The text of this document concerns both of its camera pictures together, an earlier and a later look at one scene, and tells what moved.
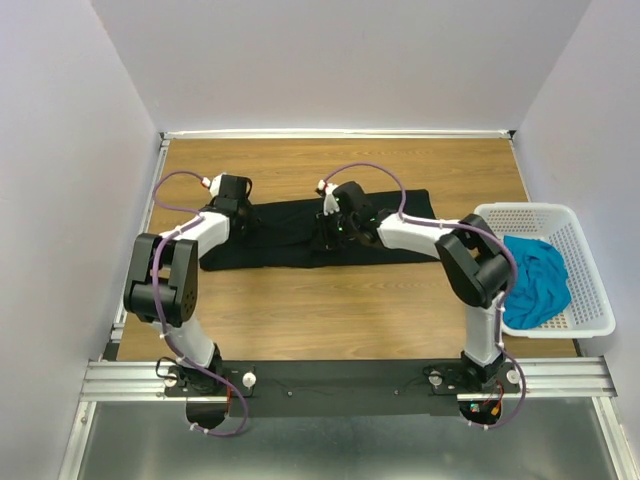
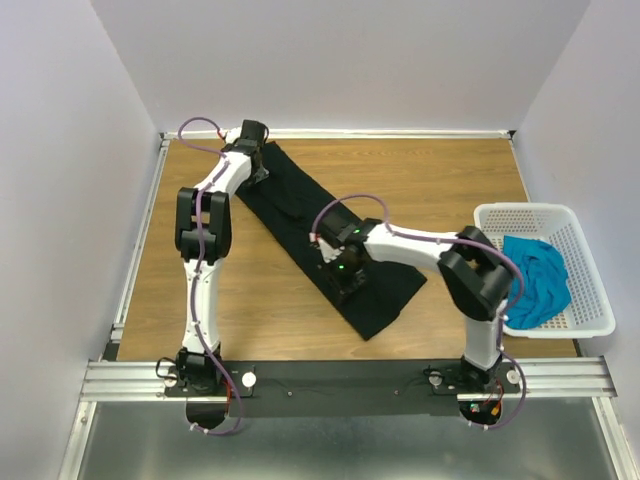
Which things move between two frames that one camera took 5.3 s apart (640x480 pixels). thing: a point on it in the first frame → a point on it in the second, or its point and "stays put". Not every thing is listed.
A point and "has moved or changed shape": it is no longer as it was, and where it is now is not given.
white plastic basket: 590,313 stays put
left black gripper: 250,223 → 260,175
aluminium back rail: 337,134 stays put
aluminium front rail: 528,378 stays put
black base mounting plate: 341,388 stays put
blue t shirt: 541,288 stays put
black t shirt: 280,235 has moved or changed shape
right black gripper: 324,240 → 339,286
